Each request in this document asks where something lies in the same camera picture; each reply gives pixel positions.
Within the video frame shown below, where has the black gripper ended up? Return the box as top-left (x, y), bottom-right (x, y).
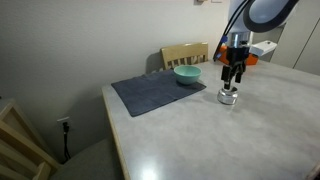
top-left (221, 47), bottom-right (249, 90)

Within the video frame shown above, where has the silver bowl lid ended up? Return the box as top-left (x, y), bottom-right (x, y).
top-left (219, 86), bottom-right (238, 96)

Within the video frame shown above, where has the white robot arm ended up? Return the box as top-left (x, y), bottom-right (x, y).
top-left (218, 0), bottom-right (299, 90)

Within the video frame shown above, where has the silver bowl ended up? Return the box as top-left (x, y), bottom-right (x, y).
top-left (217, 91), bottom-right (238, 105)

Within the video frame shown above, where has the teal ceramic bowl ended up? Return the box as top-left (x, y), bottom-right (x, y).
top-left (173, 65), bottom-right (202, 85)

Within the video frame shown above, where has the orange cardboard box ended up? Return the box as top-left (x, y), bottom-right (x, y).
top-left (218, 45), bottom-right (258, 66)

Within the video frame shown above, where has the dark blue cloth mat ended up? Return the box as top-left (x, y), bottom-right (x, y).
top-left (111, 70), bottom-right (206, 117)

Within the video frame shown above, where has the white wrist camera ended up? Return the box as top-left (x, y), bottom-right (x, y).
top-left (249, 40), bottom-right (277, 57)

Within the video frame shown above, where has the wooden chair at wall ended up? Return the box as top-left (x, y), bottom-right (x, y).
top-left (161, 42), bottom-right (208, 69)

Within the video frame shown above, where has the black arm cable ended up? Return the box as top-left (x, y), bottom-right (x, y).
top-left (213, 0), bottom-right (251, 63)

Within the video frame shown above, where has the black power cable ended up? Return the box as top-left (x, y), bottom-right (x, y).
top-left (62, 121), bottom-right (72, 162)

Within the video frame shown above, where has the wooden chair near camera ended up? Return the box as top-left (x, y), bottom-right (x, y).
top-left (0, 99), bottom-right (61, 180)

